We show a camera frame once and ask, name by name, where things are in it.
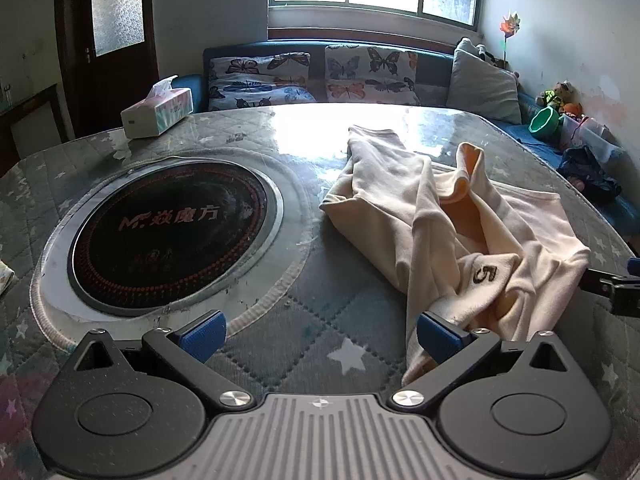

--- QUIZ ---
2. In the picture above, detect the butterfly print cushion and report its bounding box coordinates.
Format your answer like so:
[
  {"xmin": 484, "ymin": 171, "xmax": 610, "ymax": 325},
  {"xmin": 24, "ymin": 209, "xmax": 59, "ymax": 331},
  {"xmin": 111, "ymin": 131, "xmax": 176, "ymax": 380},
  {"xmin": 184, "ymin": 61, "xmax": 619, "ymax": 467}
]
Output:
[
  {"xmin": 324, "ymin": 45, "xmax": 421, "ymax": 107},
  {"xmin": 207, "ymin": 51, "xmax": 321, "ymax": 112}
]

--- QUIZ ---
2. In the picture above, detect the white tissue box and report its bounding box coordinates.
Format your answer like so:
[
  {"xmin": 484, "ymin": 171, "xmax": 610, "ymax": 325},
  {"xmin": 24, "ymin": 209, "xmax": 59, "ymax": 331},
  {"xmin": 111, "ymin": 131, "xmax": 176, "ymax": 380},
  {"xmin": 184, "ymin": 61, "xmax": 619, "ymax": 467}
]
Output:
[{"xmin": 120, "ymin": 75, "xmax": 194, "ymax": 139}]

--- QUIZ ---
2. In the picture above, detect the dark blue clothing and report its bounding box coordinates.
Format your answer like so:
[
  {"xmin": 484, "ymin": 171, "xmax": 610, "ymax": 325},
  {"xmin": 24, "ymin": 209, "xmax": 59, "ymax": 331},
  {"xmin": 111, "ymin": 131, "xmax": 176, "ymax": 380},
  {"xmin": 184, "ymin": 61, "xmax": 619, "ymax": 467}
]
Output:
[{"xmin": 556, "ymin": 145, "xmax": 623, "ymax": 206}]

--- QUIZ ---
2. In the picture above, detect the round black induction cooktop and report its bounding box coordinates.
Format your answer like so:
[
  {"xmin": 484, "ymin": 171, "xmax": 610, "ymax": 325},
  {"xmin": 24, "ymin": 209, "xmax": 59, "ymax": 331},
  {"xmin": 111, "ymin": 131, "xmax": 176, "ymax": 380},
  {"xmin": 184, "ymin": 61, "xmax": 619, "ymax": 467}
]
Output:
[{"xmin": 66, "ymin": 159, "xmax": 285, "ymax": 318}]

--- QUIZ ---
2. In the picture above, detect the cream long-sleeve shirt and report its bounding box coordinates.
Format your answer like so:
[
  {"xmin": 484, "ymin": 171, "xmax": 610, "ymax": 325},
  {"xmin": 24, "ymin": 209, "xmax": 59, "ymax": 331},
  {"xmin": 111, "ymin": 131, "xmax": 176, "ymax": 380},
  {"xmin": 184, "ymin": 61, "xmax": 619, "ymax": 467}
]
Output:
[{"xmin": 319, "ymin": 125, "xmax": 592, "ymax": 388}]

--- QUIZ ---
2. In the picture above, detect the colourful pinwheel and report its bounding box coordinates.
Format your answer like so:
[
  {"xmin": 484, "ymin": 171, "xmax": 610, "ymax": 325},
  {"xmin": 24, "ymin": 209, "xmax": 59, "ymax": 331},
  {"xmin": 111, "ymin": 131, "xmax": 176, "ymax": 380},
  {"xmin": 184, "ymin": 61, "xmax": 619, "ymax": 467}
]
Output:
[{"xmin": 499, "ymin": 9, "xmax": 522, "ymax": 68}]

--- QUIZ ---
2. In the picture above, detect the plush toy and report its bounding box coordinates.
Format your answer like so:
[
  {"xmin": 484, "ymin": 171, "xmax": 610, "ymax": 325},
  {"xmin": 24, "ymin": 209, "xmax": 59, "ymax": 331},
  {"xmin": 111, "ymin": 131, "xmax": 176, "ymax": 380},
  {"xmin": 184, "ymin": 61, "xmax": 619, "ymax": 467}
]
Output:
[{"xmin": 536, "ymin": 81, "xmax": 583, "ymax": 116}]

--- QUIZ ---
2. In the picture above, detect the grey pillow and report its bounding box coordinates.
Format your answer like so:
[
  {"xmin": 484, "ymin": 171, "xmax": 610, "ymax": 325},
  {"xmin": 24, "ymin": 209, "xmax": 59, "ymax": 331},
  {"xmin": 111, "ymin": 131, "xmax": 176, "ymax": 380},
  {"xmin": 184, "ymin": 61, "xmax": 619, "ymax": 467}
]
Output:
[{"xmin": 445, "ymin": 37, "xmax": 523, "ymax": 126}]

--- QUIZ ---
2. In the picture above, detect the dark wooden door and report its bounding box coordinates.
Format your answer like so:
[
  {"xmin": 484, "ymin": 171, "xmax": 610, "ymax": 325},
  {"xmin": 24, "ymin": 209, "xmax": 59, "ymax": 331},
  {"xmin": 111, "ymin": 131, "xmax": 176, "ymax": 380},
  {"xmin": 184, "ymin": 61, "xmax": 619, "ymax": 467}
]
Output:
[{"xmin": 54, "ymin": 0, "xmax": 160, "ymax": 138}]

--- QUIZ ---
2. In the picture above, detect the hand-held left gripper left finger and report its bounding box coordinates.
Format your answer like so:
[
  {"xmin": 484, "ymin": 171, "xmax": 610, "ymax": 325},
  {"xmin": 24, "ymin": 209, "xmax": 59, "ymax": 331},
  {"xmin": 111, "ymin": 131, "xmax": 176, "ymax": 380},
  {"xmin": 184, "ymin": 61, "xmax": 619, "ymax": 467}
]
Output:
[{"xmin": 64, "ymin": 310, "xmax": 253, "ymax": 411}]

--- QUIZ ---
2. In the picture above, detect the green plastic bowl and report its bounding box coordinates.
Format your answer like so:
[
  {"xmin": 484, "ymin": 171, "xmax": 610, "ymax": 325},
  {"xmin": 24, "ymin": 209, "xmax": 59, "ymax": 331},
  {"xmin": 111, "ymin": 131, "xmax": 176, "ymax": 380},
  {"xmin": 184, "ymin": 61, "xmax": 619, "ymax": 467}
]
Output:
[{"xmin": 529, "ymin": 106, "xmax": 561, "ymax": 138}]

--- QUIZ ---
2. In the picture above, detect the blue sofa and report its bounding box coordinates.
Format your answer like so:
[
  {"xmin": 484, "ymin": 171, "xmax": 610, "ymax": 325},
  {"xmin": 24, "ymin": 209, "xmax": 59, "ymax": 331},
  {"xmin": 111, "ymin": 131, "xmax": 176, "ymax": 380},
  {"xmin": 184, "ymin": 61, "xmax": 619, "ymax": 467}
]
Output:
[{"xmin": 172, "ymin": 40, "xmax": 640, "ymax": 241}]

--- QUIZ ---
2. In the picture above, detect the clear plastic bag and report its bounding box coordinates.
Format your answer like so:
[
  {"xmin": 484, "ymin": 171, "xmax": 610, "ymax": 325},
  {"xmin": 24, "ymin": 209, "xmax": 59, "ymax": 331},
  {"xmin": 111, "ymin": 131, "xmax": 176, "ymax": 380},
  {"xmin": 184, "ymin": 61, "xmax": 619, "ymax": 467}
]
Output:
[{"xmin": 557, "ymin": 112, "xmax": 626, "ymax": 161}]

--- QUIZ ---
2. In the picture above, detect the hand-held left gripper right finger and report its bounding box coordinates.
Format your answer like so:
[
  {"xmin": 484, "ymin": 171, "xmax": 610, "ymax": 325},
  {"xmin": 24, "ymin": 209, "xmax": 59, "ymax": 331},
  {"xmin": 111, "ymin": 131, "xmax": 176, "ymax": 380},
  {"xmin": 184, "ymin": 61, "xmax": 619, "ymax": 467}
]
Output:
[{"xmin": 389, "ymin": 311, "xmax": 581, "ymax": 408}]

